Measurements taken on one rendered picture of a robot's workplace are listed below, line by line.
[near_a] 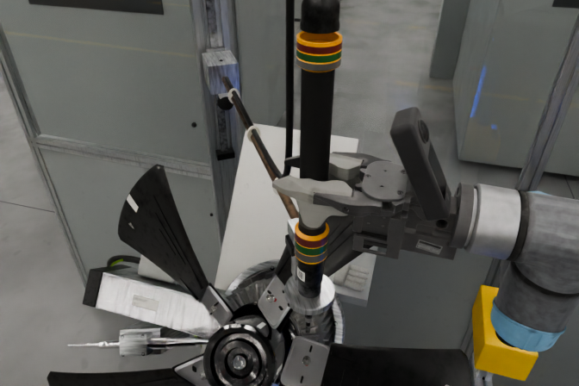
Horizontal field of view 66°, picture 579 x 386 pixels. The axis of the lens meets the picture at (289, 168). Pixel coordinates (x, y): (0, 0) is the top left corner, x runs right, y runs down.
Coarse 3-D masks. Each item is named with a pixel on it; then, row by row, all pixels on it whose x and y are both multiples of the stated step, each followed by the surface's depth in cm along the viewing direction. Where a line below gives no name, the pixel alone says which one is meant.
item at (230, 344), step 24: (240, 312) 80; (216, 336) 69; (240, 336) 69; (264, 336) 68; (288, 336) 77; (216, 360) 70; (264, 360) 68; (216, 384) 68; (240, 384) 68; (264, 384) 67
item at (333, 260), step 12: (336, 216) 73; (348, 216) 71; (336, 228) 71; (348, 228) 70; (336, 240) 70; (348, 240) 69; (288, 252) 78; (336, 252) 69; (348, 252) 68; (360, 252) 67; (288, 264) 76; (324, 264) 70; (336, 264) 68; (288, 276) 74
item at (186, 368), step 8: (192, 360) 73; (200, 360) 73; (176, 368) 73; (184, 368) 74; (200, 368) 74; (184, 376) 75; (192, 376) 76; (200, 376) 76; (200, 384) 78; (208, 384) 78
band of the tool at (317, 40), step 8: (304, 32) 43; (336, 32) 43; (304, 40) 40; (312, 40) 44; (320, 40) 44; (328, 40) 44; (336, 40) 40; (296, 48) 42; (296, 56) 42; (320, 64) 41
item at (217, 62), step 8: (208, 48) 107; (216, 48) 107; (224, 48) 108; (208, 56) 105; (216, 56) 105; (224, 56) 105; (232, 56) 105; (208, 64) 100; (216, 64) 100; (224, 64) 100; (232, 64) 101; (208, 72) 101; (216, 72) 101; (224, 72) 101; (232, 72) 102; (208, 80) 104; (216, 80) 102; (232, 80) 103; (216, 88) 103; (224, 88) 103
